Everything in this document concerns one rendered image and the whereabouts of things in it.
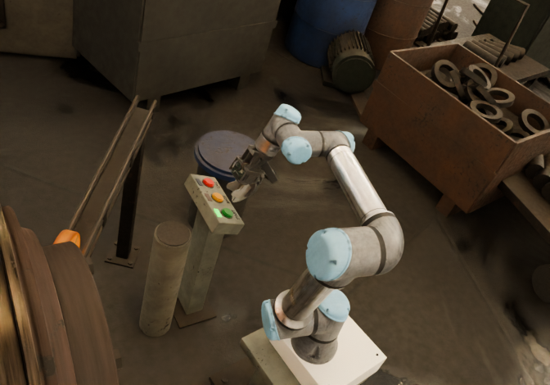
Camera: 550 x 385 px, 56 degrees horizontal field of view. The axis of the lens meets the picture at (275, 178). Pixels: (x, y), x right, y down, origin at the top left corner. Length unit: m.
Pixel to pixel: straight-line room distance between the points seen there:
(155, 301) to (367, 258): 0.95
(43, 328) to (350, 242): 0.76
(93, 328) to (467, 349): 2.12
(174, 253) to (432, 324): 1.33
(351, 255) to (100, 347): 0.67
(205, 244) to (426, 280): 1.29
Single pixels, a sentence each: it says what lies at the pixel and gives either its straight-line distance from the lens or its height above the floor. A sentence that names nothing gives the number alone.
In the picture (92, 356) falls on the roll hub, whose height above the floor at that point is 1.23.
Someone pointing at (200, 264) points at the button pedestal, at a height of 0.32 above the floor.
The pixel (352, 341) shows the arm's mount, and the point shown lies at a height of 0.38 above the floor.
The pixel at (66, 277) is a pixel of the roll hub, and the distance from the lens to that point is 0.66.
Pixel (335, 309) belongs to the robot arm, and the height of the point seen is 0.61.
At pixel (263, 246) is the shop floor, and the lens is 2.48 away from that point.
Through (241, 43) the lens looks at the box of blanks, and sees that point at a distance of 3.30.
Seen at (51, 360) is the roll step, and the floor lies 1.29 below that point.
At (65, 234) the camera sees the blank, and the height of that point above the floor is 0.78.
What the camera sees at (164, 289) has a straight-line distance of 1.85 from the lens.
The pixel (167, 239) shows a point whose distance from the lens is 1.70.
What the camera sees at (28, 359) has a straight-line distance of 0.53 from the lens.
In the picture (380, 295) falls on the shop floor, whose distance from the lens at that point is 2.53.
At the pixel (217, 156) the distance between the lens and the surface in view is 2.20.
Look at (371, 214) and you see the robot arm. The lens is 1.30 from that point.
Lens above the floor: 1.78
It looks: 38 degrees down
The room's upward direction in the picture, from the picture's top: 19 degrees clockwise
